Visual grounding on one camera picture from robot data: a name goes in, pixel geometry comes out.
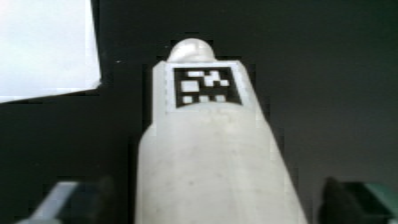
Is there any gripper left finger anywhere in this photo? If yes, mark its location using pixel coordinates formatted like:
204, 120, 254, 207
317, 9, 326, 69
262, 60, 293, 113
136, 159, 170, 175
15, 181, 113, 224

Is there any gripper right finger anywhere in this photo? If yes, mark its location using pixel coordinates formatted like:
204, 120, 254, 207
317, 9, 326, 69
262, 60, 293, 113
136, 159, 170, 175
317, 178, 398, 224

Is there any white cylindrical table leg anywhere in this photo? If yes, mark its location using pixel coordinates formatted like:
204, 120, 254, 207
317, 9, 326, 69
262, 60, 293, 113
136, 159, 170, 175
134, 38, 307, 224

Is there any white marker sheet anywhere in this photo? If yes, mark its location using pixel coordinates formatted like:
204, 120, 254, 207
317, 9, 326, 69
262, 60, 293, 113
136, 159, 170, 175
0, 0, 101, 103

